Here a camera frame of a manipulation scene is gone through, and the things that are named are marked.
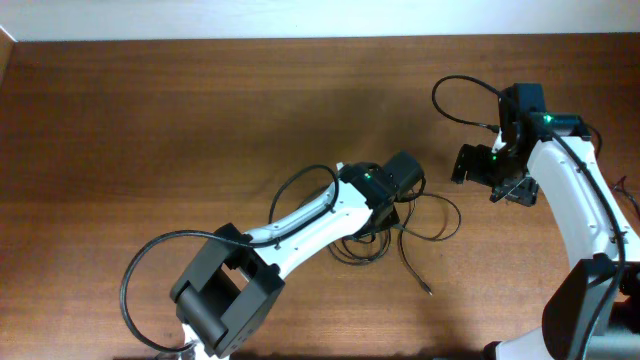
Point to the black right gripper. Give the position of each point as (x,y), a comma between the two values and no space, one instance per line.
(474,171)

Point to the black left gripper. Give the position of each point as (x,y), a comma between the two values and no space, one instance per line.
(387,220)

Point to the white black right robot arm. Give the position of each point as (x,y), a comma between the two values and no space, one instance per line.
(594,314)

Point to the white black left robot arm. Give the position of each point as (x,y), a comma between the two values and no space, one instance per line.
(226,292)

